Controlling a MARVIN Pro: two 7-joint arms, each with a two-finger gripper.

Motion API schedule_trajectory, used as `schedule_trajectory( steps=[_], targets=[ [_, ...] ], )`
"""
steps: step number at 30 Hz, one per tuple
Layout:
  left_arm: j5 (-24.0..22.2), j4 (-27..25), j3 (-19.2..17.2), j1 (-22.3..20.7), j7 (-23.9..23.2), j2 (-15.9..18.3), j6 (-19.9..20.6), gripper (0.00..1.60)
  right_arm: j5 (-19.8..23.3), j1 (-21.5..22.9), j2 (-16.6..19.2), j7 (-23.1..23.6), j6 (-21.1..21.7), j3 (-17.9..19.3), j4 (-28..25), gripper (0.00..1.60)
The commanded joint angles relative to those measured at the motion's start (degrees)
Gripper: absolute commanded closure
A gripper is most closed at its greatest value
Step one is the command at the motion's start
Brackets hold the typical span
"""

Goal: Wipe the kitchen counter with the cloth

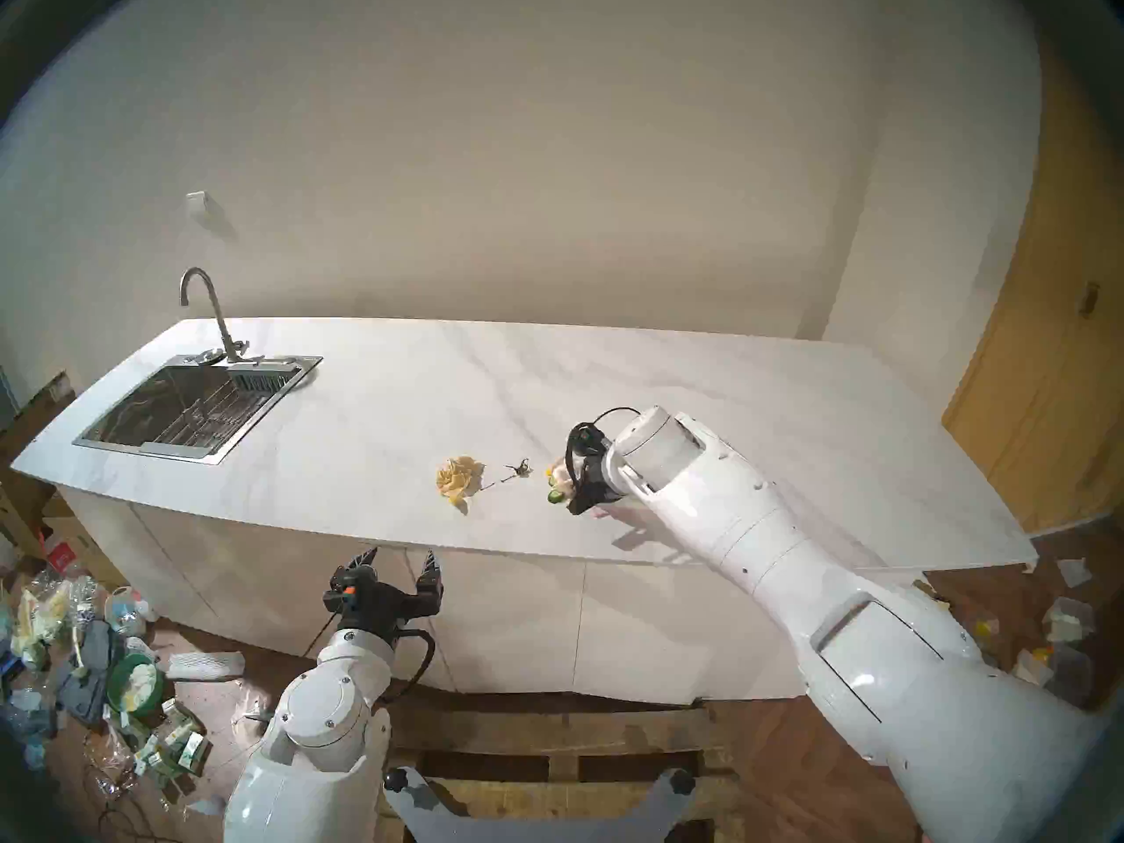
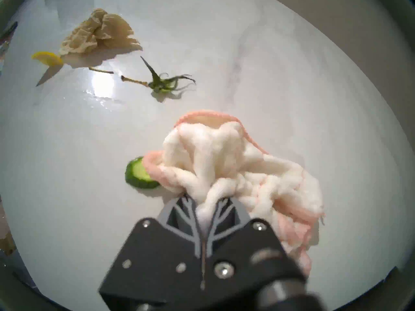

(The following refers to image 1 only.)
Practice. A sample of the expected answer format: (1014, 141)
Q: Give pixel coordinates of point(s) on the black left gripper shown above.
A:
(378, 601)

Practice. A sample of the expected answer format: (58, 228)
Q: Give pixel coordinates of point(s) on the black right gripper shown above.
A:
(597, 481)

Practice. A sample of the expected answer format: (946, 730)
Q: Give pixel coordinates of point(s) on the pink white cloth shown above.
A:
(569, 481)

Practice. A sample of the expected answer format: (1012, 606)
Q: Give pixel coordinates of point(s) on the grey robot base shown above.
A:
(527, 828)

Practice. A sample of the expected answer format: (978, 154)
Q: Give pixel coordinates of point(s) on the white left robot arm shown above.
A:
(320, 718)

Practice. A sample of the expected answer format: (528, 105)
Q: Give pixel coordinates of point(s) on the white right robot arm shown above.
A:
(790, 569)

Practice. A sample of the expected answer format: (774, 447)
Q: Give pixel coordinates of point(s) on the dark green herb sprig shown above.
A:
(520, 469)

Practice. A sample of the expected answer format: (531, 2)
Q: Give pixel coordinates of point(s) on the crumpled tan paper napkin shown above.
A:
(458, 477)

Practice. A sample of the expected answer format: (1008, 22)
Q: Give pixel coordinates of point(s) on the white counter cabinet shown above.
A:
(527, 622)

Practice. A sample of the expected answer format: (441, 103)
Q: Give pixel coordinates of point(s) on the wooden pallet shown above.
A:
(527, 727)

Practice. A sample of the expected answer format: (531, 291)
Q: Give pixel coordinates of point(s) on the black base knob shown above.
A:
(397, 780)
(682, 781)

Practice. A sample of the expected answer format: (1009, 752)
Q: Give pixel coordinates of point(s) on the white foam net sleeve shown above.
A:
(206, 666)

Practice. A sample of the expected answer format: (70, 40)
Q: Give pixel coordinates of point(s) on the grey slotted sink strainer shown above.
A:
(262, 378)

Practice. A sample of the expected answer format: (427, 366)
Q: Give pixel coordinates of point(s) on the white plastic jug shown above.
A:
(127, 608)

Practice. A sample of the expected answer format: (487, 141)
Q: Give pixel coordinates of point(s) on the steel gooseneck faucet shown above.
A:
(230, 345)

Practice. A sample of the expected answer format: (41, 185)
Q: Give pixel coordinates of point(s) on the round steel drain cap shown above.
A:
(209, 356)

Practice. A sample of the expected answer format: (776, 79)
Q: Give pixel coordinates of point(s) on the green white carton pile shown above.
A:
(171, 745)

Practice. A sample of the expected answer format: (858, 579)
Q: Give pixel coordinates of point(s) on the green plastic bowl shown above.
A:
(132, 685)

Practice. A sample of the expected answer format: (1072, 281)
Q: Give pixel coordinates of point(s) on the stainless steel sink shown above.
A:
(140, 415)

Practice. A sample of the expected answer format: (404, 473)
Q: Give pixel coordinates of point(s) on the white paper scrap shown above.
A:
(206, 806)

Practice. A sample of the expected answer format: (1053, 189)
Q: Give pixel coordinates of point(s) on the grey fabric bag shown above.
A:
(92, 666)

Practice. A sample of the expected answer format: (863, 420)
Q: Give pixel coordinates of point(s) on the cardboard box red label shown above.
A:
(66, 543)

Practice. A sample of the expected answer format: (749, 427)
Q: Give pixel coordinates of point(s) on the yellow green plastic bag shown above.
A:
(39, 626)

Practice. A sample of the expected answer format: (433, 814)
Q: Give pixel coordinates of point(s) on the brown cardboard box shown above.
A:
(35, 415)

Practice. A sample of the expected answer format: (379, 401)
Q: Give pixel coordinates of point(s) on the wooden door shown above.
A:
(1045, 393)

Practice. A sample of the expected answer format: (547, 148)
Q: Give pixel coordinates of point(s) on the white paper sheet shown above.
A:
(1073, 572)

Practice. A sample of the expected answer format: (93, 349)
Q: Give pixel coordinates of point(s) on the clear plastic container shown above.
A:
(1067, 622)
(1071, 674)

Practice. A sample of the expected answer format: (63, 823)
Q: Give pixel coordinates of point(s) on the white wall socket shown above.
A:
(198, 205)

